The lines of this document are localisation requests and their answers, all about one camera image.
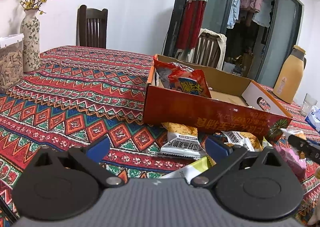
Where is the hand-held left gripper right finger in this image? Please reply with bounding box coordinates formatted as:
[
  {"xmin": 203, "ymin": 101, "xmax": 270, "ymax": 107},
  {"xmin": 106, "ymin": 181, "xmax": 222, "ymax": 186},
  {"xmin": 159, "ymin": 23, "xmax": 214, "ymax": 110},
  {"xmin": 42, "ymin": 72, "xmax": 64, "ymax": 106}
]
[{"xmin": 190, "ymin": 136, "xmax": 284, "ymax": 188}]

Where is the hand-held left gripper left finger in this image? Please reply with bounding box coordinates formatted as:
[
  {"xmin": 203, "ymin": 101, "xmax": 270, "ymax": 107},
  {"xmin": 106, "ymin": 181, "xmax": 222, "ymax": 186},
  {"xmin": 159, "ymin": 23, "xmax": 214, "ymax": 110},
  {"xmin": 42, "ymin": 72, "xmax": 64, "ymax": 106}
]
[{"xmin": 32, "ymin": 137, "xmax": 125, "ymax": 188}]

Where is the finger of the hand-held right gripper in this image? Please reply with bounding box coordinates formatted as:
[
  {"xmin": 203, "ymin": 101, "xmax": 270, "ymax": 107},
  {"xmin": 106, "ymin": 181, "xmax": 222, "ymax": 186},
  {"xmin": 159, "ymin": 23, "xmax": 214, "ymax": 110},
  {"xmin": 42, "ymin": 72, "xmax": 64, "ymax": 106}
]
[{"xmin": 287, "ymin": 134, "xmax": 320, "ymax": 165}]

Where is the pink snack packet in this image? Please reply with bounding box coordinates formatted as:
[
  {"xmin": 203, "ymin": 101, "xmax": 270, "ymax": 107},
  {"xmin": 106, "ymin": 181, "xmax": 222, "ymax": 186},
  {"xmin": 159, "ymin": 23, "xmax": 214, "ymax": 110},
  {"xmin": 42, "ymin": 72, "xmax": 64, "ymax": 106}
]
[{"xmin": 277, "ymin": 146, "xmax": 307, "ymax": 182}]

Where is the white oat crisp packet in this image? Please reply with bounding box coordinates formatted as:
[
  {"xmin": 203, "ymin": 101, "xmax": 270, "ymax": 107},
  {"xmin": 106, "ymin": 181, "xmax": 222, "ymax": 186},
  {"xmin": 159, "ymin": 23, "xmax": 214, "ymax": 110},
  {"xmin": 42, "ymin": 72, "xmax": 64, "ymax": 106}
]
[
  {"xmin": 221, "ymin": 131, "xmax": 263, "ymax": 153},
  {"xmin": 160, "ymin": 122, "xmax": 208, "ymax": 160},
  {"xmin": 280, "ymin": 127, "xmax": 307, "ymax": 140}
]

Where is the light green snack packet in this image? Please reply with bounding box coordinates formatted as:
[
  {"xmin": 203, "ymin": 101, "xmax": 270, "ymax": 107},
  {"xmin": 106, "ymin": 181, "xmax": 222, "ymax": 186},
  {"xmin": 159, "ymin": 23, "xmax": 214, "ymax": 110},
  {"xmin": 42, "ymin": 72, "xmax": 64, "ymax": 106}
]
[{"xmin": 160, "ymin": 156, "xmax": 215, "ymax": 180}]

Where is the orange cardboard box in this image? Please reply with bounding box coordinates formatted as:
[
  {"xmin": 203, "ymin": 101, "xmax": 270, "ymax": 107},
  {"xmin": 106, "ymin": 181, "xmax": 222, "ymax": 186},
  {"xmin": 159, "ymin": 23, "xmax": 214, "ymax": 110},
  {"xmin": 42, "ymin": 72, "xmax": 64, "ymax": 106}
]
[{"xmin": 142, "ymin": 54, "xmax": 293, "ymax": 141}]

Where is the red silver chip bag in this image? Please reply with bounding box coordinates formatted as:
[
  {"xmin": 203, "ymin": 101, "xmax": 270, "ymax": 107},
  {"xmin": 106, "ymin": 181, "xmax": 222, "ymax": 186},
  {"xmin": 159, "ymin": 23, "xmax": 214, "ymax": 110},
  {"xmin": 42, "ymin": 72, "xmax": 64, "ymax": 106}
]
[{"xmin": 153, "ymin": 58, "xmax": 212, "ymax": 98}]

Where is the blue white plastic bag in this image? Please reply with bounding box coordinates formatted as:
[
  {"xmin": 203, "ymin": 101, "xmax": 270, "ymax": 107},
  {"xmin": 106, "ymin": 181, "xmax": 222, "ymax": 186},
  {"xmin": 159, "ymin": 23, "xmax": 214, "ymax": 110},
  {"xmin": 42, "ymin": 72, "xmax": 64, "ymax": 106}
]
[{"xmin": 304, "ymin": 106, "xmax": 320, "ymax": 134}]

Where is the glass cup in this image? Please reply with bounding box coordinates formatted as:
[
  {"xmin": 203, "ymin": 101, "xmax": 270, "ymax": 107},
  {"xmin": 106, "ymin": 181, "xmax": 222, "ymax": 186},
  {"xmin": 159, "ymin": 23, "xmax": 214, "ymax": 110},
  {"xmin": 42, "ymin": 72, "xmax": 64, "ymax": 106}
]
[{"xmin": 300, "ymin": 93, "xmax": 318, "ymax": 116}]

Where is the yellow thermos jug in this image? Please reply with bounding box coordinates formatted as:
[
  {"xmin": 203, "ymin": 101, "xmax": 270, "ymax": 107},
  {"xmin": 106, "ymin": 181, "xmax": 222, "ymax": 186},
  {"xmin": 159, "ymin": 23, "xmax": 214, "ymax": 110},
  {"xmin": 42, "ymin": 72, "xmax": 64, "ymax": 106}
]
[{"xmin": 272, "ymin": 45, "xmax": 307, "ymax": 104}]

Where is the brown slatted chair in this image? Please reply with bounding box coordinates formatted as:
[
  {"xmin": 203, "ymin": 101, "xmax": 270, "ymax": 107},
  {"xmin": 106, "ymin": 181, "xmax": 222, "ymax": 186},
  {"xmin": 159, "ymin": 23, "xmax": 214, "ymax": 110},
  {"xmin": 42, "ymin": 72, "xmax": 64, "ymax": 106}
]
[{"xmin": 194, "ymin": 33, "xmax": 223, "ymax": 68}]

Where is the chair with cloth draped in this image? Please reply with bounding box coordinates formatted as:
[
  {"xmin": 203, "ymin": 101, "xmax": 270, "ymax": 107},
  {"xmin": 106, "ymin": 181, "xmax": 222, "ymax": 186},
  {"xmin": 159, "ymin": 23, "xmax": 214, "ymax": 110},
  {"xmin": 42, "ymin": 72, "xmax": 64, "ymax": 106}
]
[{"xmin": 175, "ymin": 28, "xmax": 227, "ymax": 70}]

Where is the dark wooden chair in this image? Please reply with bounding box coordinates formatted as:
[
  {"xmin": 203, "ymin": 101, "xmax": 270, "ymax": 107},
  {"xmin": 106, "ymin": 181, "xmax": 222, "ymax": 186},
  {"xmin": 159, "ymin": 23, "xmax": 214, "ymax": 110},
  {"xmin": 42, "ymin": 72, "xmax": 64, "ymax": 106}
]
[{"xmin": 76, "ymin": 5, "xmax": 108, "ymax": 49}]

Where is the dark framed glass door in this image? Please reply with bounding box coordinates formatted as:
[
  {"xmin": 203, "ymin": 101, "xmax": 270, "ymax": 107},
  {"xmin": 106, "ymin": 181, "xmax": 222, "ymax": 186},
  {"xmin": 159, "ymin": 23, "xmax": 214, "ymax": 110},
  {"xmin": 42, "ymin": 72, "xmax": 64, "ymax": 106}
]
[{"xmin": 162, "ymin": 0, "xmax": 304, "ymax": 88}]

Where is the clear seed jar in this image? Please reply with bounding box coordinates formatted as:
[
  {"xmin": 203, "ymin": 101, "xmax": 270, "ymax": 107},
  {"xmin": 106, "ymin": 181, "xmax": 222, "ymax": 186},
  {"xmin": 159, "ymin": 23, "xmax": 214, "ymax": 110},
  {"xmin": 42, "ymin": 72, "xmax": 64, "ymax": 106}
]
[{"xmin": 0, "ymin": 34, "xmax": 25, "ymax": 93}]

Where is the floral ceramic vase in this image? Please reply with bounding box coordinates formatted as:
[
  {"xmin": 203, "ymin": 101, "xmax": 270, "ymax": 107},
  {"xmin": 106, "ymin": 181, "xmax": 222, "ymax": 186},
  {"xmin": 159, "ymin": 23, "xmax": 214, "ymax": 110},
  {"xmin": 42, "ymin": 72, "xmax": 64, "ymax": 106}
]
[{"xmin": 20, "ymin": 9, "xmax": 41, "ymax": 73}]

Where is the white garment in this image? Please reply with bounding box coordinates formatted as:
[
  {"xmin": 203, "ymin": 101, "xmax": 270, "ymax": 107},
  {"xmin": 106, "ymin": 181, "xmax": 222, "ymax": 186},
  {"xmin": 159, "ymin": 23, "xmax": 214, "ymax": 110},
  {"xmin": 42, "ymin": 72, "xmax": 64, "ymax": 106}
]
[{"xmin": 251, "ymin": 0, "xmax": 275, "ymax": 28}]

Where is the light blue shirt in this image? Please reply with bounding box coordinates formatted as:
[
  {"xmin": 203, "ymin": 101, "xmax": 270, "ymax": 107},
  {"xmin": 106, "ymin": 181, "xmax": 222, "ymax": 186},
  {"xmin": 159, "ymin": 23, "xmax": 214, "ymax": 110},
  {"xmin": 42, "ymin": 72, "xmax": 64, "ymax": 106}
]
[{"xmin": 226, "ymin": 0, "xmax": 243, "ymax": 29}]

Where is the black cable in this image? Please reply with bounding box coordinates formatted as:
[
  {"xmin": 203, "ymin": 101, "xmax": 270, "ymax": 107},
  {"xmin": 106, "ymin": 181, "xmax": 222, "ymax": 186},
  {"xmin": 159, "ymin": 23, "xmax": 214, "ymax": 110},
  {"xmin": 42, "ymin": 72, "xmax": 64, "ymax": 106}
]
[{"xmin": 162, "ymin": 10, "xmax": 175, "ymax": 54}]

